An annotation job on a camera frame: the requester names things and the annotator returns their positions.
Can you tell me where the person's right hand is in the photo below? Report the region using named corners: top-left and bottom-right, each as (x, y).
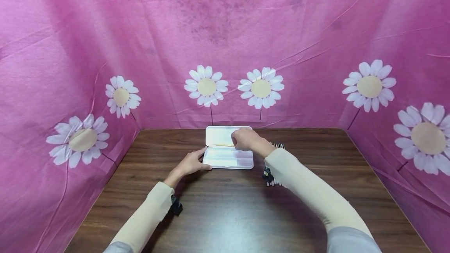
top-left (230, 128), bottom-right (275, 158)

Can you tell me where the person's left hand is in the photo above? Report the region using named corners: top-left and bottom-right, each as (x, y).
top-left (174, 147), bottom-right (213, 179)

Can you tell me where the white plastic pencil case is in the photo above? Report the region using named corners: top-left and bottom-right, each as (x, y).
top-left (202, 126), bottom-right (254, 170)

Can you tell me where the person's left forearm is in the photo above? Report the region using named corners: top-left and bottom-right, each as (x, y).
top-left (104, 170), bottom-right (183, 253)

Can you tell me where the person's right forearm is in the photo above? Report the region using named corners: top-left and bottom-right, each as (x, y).
top-left (264, 144), bottom-right (383, 253)

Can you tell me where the row of striped pencils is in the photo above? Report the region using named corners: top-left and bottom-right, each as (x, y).
top-left (264, 142), bottom-right (287, 188)

